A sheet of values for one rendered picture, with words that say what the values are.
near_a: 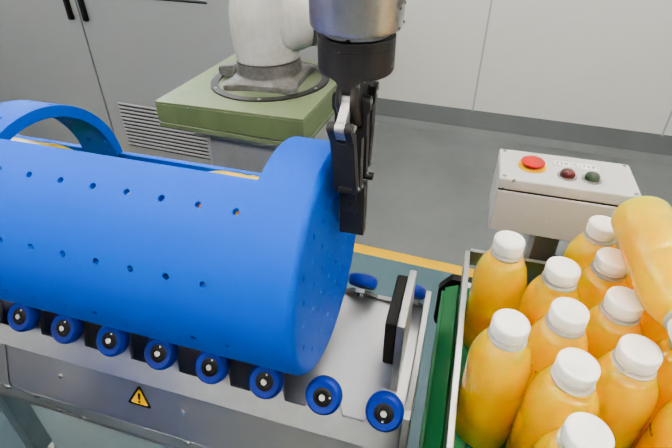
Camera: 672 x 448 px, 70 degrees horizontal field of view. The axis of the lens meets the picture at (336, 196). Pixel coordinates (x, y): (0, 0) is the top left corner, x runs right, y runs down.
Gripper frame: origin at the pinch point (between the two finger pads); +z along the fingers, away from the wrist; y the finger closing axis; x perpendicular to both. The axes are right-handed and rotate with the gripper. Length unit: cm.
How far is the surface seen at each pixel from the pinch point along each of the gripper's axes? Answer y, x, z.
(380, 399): -11.9, -6.7, 18.1
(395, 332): -6.3, -7.1, 12.7
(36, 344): -14, 43, 24
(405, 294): -1.7, -7.3, 10.8
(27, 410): 6, 96, 94
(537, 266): 18.1, -25.7, 18.8
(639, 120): 268, -116, 94
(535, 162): 26.2, -22.8, 4.9
